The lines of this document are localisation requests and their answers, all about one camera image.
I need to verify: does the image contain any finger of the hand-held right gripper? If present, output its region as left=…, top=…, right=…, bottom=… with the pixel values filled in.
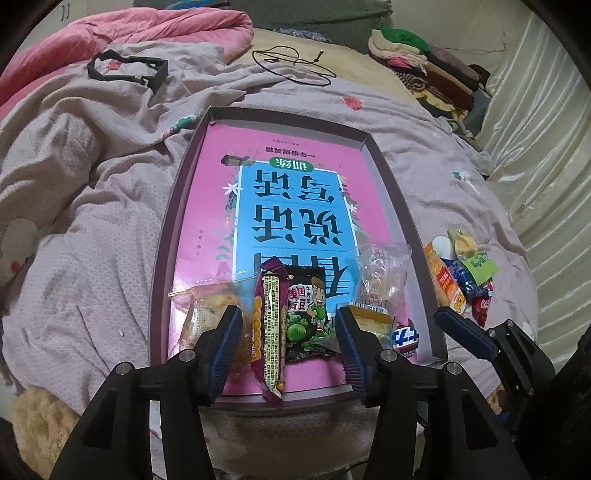
left=434, top=308, right=499, bottom=365

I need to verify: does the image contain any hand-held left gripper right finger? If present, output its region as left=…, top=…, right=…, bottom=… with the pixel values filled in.
left=335, top=305, right=529, bottom=480

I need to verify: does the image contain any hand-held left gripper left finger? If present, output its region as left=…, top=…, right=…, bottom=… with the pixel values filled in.
left=48, top=305, right=244, bottom=480

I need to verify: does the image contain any red snack packet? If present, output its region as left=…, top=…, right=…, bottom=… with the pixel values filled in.
left=468, top=284, right=496, bottom=328

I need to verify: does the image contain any yellow cake packet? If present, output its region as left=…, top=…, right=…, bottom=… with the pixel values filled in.
left=346, top=302, right=393, bottom=344

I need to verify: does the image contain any purple snack bar packet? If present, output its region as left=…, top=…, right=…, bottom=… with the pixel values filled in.
left=253, top=257, right=289, bottom=411

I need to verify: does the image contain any dark blue snack packet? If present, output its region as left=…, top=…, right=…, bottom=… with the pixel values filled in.
left=450, top=261, right=490, bottom=303

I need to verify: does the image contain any small white-blue candy packet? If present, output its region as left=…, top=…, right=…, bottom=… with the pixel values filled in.
left=390, top=325, right=422, bottom=363

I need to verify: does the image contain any orange biscuit packet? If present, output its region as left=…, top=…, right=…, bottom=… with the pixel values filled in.
left=424, top=240, right=468, bottom=317

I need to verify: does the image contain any black green pea packet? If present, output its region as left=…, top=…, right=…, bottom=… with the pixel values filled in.
left=283, top=264, right=340, bottom=361

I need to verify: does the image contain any light green snack packet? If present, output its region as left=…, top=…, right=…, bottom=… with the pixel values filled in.
left=462, top=253, right=500, bottom=284

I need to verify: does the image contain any yellow candy clear packet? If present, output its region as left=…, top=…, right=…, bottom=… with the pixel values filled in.
left=449, top=228, right=478, bottom=261

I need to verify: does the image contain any grey-purple cardboard box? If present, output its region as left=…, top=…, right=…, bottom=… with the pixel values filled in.
left=148, top=106, right=448, bottom=411

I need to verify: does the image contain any clear wrapped pastry packet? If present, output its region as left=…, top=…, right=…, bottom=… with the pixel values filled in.
left=168, top=282, right=245, bottom=365

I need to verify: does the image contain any clear plastic snack packet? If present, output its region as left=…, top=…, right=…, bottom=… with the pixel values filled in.
left=356, top=241, right=413, bottom=319

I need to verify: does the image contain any pink book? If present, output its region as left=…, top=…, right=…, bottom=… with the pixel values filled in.
left=168, top=121, right=416, bottom=398

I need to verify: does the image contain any brown plush toy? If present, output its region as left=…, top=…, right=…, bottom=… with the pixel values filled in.
left=11, top=387, right=81, bottom=480

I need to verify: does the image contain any cream curtain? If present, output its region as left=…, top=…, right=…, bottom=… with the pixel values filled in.
left=478, top=0, right=591, bottom=370

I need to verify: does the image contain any stack of folded clothes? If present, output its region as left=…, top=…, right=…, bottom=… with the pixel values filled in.
left=367, top=27, right=490, bottom=114

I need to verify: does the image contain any beige bed sheet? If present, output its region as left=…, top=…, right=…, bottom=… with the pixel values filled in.
left=240, top=28, right=444, bottom=121

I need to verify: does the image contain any grey headboard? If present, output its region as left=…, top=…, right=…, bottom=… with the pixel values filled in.
left=131, top=0, right=393, bottom=49

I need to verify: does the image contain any pink quilt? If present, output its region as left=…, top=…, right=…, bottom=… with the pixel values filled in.
left=0, top=7, right=254, bottom=116

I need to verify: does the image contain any white wardrobe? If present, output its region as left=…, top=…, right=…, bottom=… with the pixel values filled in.
left=41, top=0, right=134, bottom=24

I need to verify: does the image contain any black plastic frame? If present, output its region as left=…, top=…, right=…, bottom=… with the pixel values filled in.
left=87, top=52, right=166, bottom=92

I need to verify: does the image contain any black cable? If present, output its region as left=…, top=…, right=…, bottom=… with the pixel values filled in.
left=252, top=45, right=332, bottom=88

